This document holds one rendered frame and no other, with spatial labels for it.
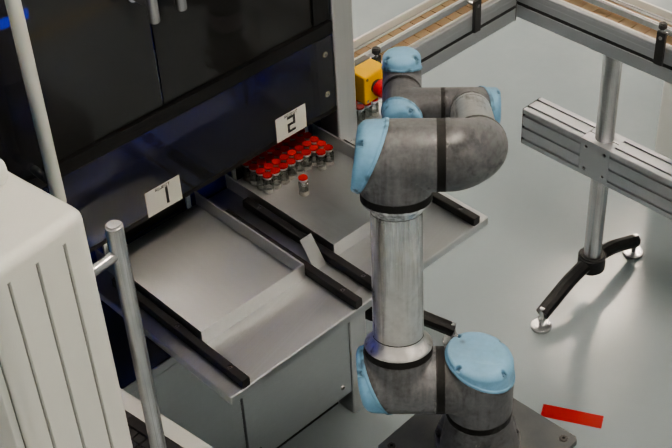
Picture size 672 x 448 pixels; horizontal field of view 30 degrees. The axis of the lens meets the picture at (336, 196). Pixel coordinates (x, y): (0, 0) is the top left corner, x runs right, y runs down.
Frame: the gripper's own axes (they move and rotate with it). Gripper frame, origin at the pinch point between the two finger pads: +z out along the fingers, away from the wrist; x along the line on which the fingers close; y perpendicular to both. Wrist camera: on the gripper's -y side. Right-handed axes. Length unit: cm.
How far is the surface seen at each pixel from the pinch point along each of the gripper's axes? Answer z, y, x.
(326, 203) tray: 3.4, -11.8, -9.2
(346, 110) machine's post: -5.4, -24.1, 9.2
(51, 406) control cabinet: -37, 31, -98
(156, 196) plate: -11, -24, -43
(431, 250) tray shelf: 3.6, 14.5, -5.0
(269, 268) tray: 3.4, -5.1, -31.2
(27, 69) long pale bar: -55, -17, -67
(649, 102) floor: 92, -53, 181
